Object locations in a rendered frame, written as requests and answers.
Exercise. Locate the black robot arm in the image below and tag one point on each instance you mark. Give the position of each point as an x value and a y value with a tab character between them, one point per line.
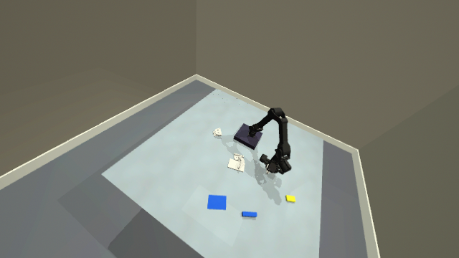
283	146

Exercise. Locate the blue rectangular bar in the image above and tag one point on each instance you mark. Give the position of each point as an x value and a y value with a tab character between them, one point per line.
249	213

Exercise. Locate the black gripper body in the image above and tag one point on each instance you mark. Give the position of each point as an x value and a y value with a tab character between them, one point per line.
264	159

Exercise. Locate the yellow rectangular block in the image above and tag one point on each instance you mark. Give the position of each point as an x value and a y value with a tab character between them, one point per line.
290	198

